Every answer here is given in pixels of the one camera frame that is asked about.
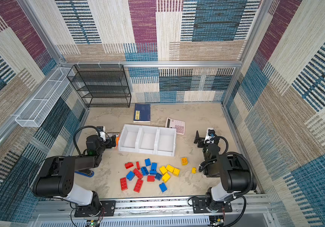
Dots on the white three-compartment bin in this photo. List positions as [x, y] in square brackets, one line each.
[148, 140]

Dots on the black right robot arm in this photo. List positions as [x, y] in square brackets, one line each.
[233, 169]

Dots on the yellow studded lego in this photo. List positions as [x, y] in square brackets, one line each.
[170, 168]

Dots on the dark blue lego centre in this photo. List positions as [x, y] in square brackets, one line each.
[158, 176]

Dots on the blue lego with studs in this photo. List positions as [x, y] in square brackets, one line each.
[144, 171]

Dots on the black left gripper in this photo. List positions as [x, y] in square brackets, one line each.
[112, 141]

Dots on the blue lego top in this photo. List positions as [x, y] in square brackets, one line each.
[147, 162]

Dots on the red long lego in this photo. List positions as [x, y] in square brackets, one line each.
[123, 184]
[138, 186]

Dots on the yellow square lego brick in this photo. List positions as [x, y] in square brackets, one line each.
[184, 161]

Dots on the colourful marker pack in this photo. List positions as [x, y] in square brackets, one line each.
[113, 139]

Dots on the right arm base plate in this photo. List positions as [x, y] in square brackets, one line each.
[204, 205]

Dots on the small red lego centre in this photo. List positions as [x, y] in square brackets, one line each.
[151, 178]

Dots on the red long lego bottom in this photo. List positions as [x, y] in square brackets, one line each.
[138, 186]

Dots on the dark blue book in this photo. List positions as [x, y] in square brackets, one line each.
[142, 113]

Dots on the aluminium rail front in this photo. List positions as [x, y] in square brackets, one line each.
[180, 211]

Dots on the red long lego diagonal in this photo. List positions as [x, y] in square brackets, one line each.
[137, 173]

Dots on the white wire mesh basket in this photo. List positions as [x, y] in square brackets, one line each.
[39, 107]

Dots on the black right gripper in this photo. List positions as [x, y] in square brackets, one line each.
[200, 141]

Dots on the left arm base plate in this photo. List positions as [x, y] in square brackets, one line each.
[102, 208]

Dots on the blue black stapler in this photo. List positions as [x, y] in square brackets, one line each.
[87, 172]

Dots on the black wire shelf rack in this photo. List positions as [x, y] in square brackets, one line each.
[101, 85]

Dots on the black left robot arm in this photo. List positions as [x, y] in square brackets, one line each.
[55, 175]

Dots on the pink calculator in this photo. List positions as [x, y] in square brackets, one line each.
[176, 124]

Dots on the small yellow lego brick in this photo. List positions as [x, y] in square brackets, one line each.
[193, 170]

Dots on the yellow lego lower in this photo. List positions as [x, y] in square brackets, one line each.
[166, 177]

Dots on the blue lego bottom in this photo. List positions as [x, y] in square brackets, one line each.
[163, 187]

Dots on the yellow lego cluster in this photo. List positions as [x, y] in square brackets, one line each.
[163, 170]
[176, 172]

